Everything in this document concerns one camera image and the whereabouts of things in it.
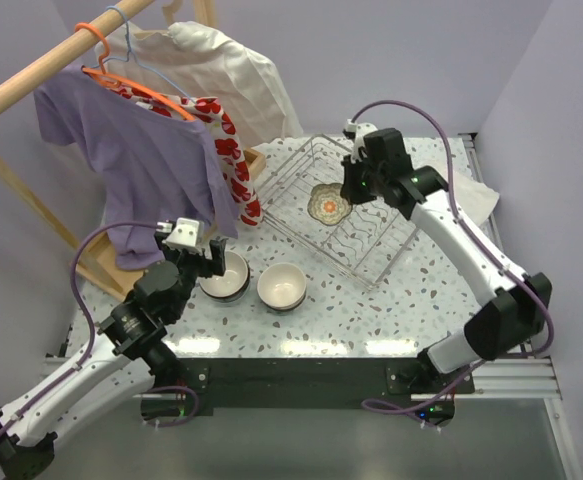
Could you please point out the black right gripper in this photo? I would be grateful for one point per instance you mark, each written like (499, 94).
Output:
(348, 190)

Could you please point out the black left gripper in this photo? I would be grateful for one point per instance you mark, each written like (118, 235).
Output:
(203, 259)

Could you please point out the red bowl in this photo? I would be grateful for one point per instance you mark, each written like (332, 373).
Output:
(236, 277)

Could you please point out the small white bowl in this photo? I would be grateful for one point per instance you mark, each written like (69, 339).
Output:
(327, 206)

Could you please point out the cream floral bowl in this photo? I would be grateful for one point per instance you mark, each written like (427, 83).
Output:
(281, 284)

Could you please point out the teal white dotted bowl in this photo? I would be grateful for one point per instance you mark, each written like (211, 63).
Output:
(287, 308)

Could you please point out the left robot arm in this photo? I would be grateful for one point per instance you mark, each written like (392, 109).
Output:
(134, 330)

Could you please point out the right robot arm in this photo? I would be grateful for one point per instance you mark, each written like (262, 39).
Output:
(512, 303)

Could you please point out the wooden clothes rack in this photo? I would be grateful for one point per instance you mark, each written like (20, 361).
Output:
(48, 197)

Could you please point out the white folded cloth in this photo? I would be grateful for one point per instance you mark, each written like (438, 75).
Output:
(475, 199)

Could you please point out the purple t-shirt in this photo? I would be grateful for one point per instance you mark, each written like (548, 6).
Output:
(154, 167)

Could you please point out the red floral cloth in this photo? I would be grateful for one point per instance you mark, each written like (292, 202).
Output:
(232, 156)

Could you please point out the white shirt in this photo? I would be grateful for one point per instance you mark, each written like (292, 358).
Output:
(205, 62)

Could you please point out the orange hanger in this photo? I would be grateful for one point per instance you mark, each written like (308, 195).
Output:
(113, 81)

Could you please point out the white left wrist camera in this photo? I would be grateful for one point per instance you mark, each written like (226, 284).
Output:
(182, 234)

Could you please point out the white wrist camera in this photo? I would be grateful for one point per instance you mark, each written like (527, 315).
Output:
(356, 132)
(182, 234)

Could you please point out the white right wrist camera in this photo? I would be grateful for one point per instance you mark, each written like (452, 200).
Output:
(356, 132)

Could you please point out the wire dish rack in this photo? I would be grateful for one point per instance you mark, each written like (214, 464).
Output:
(365, 245)

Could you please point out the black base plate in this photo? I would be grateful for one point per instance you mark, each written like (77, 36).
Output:
(288, 383)

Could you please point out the blue wire hanger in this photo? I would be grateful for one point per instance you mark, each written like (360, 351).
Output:
(131, 55)

